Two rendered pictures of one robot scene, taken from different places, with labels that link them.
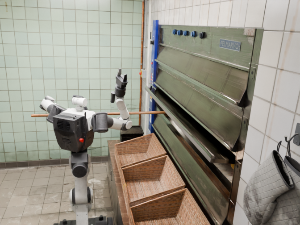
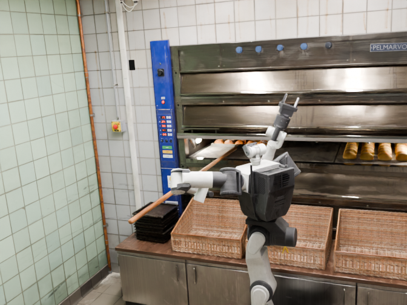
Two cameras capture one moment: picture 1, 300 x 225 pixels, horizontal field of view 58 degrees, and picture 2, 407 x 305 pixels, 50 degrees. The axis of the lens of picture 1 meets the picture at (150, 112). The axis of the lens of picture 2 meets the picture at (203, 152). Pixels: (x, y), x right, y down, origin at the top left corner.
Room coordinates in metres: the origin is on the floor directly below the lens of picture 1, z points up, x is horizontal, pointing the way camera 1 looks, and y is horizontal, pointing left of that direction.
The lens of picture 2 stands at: (0.93, 2.73, 2.08)
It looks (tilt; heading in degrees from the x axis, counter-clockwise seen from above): 14 degrees down; 306
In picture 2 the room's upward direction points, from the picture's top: 4 degrees counter-clockwise
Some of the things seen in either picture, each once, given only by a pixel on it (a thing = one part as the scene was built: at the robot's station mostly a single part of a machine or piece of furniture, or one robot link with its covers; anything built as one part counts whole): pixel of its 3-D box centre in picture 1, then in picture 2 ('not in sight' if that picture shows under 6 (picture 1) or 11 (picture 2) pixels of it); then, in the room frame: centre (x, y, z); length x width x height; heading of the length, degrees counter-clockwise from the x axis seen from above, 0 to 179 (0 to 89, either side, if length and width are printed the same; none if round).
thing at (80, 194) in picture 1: (80, 178); (261, 262); (2.09, 0.58, 0.78); 0.18 x 0.15 x 0.47; 103
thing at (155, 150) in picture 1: (138, 154); (215, 225); (2.75, 0.11, 0.72); 0.56 x 0.49 x 0.28; 14
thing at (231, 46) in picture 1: (191, 39); (293, 53); (2.26, -0.31, 1.99); 1.80 x 0.08 x 0.21; 13
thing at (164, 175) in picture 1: (150, 183); (290, 233); (2.18, -0.03, 0.72); 0.56 x 0.49 x 0.28; 13
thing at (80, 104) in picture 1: (80, 102); (255, 152); (2.11, 0.57, 1.47); 0.10 x 0.07 x 0.09; 69
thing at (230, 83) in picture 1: (186, 64); (292, 80); (2.26, -0.28, 1.80); 1.79 x 0.11 x 0.19; 13
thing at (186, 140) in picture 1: (183, 135); (294, 164); (2.26, -0.31, 1.16); 1.80 x 0.06 x 0.04; 13
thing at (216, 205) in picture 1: (179, 150); (294, 183); (2.26, -0.28, 1.02); 1.79 x 0.11 x 0.19; 13
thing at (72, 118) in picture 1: (76, 128); (263, 188); (2.06, 0.59, 1.27); 0.34 x 0.30 x 0.36; 69
